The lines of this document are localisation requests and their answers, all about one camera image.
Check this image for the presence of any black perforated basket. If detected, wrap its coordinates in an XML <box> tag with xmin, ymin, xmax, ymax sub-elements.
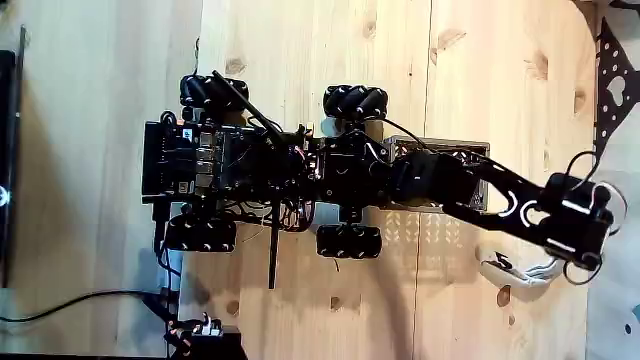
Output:
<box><xmin>382</xmin><ymin>135</ymin><xmax>490</xmax><ymax>214</ymax></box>

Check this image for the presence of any black cloth with heart holes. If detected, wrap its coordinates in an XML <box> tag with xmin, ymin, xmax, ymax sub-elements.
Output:
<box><xmin>593</xmin><ymin>17</ymin><xmax>640</xmax><ymax>163</ymax></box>

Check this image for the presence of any black mecanum wheel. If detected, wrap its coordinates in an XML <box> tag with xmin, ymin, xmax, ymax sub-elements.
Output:
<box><xmin>179</xmin><ymin>74</ymin><xmax>250</xmax><ymax>112</ymax></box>
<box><xmin>315</xmin><ymin>224</ymin><xmax>384</xmax><ymax>261</ymax></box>
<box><xmin>322</xmin><ymin>85</ymin><xmax>390</xmax><ymax>122</ymax></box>
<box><xmin>164</xmin><ymin>214</ymin><xmax>238</xmax><ymax>253</ymax></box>

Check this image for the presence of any black antenna rod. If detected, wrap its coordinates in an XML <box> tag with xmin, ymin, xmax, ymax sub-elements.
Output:
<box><xmin>211</xmin><ymin>69</ymin><xmax>287</xmax><ymax>145</ymax></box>
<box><xmin>267</xmin><ymin>197</ymin><xmax>282</xmax><ymax>291</ymax></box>

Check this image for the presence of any black mobile robot chassis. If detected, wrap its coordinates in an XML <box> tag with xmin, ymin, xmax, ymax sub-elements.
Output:
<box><xmin>141</xmin><ymin>110</ymin><xmax>391</xmax><ymax>234</ymax></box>

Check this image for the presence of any black monitor edge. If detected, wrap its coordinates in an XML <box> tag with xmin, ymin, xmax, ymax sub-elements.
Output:
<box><xmin>0</xmin><ymin>24</ymin><xmax>28</xmax><ymax>289</ymax></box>

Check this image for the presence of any black oval camera box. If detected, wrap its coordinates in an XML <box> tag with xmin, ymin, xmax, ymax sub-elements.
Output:
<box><xmin>545</xmin><ymin>171</ymin><xmax>612</xmax><ymax>209</ymax></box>

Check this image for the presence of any black camera cable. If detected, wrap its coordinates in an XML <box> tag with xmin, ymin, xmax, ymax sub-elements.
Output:
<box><xmin>377</xmin><ymin>117</ymin><xmax>629</xmax><ymax>287</ymax></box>

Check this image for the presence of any black power cable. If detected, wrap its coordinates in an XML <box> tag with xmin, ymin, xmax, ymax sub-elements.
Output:
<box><xmin>0</xmin><ymin>288</ymin><xmax>176</xmax><ymax>324</ymax></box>

